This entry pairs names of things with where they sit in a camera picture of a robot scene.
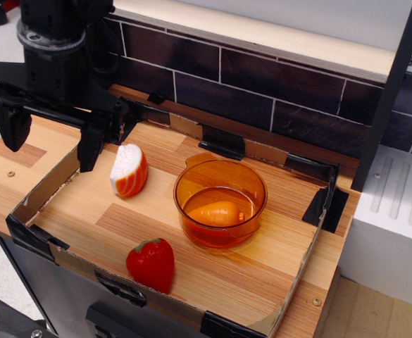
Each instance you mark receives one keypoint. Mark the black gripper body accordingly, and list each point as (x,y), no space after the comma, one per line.
(60,86)

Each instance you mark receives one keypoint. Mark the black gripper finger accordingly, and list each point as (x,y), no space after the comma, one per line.
(15,123)
(89,147)

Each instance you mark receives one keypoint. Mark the orange toy carrot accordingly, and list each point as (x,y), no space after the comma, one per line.
(218,214)

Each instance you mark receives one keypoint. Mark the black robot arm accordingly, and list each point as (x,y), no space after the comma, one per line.
(62,26)

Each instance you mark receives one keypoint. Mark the cardboard fence with black tape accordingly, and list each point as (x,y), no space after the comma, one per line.
(71,234)

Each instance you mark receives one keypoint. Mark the transparent orange plastic pot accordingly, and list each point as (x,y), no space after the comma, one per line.
(207,179)

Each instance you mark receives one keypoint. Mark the white orange toy sushi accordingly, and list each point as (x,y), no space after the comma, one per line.
(130,171)

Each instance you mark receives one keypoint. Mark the red toy strawberry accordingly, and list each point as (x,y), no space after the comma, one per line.
(152,264)

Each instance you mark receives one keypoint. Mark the dark tile backsplash panel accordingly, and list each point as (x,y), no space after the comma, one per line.
(314,88)

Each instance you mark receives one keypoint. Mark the white ribbed sink block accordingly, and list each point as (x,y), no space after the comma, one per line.
(378,250)

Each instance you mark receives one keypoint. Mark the black vertical frame post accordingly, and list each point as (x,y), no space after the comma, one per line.
(384,108)

